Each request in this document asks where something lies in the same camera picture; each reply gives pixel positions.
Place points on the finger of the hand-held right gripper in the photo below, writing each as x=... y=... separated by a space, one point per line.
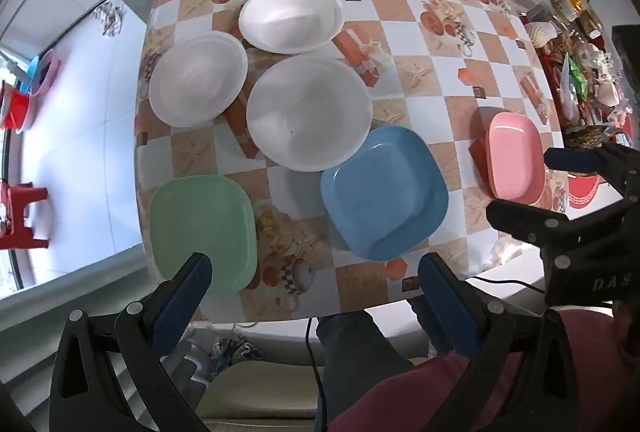
x=575 y=158
x=520 y=219

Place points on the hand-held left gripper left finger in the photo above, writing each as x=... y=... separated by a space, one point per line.
x=185 y=292

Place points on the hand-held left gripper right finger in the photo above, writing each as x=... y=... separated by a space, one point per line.
x=450 y=307

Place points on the pink square plate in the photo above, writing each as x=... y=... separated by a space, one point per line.
x=515 y=157

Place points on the green square plate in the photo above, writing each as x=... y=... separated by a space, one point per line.
x=200 y=217

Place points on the blue square plate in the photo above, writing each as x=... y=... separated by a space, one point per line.
x=382 y=192

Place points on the large white bowl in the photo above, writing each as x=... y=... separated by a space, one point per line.
x=307 y=112

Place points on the red round mat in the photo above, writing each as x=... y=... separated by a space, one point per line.
x=585 y=192

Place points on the patterned cloth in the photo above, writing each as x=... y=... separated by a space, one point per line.
x=232 y=354

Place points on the green snack packet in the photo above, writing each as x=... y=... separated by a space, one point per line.
x=579 y=79

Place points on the person's maroon shirt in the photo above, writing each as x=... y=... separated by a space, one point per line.
x=415 y=397

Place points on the person's leg in dark trousers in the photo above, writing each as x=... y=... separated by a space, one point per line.
x=355 y=362

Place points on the beige seat cushion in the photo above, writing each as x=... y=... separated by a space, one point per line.
x=260 y=392

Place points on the white shell ornament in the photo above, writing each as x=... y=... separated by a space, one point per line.
x=542 y=33

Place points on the glass jar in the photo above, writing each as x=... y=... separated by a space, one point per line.
x=567 y=6

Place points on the checkered printed tablecloth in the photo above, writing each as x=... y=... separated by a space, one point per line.
x=415 y=77

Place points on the red plastic stool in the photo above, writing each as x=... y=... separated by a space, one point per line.
x=20 y=212

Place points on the red bucket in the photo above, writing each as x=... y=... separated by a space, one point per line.
x=14 y=108

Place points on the pink basin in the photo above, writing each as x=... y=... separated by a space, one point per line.
x=47 y=74

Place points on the blue basin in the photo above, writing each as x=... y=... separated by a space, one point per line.
x=32 y=68

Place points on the rag on floor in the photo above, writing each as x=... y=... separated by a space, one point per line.
x=109 y=18

